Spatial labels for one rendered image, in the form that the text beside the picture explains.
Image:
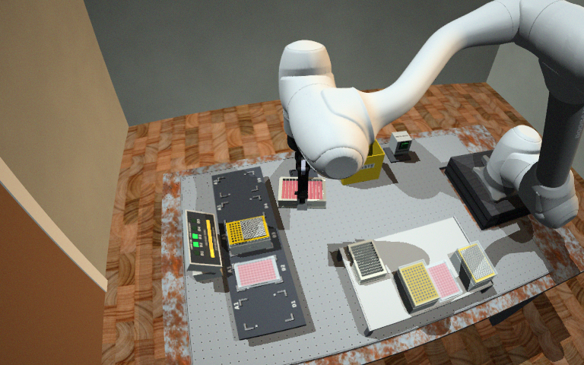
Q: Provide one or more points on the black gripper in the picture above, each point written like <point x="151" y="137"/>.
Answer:
<point x="302" y="168"/>

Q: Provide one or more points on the dark grey rectangular pad with rg label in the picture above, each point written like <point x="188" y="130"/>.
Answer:
<point x="312" y="173"/>

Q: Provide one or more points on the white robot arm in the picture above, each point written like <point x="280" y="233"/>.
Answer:
<point x="333" y="127"/>

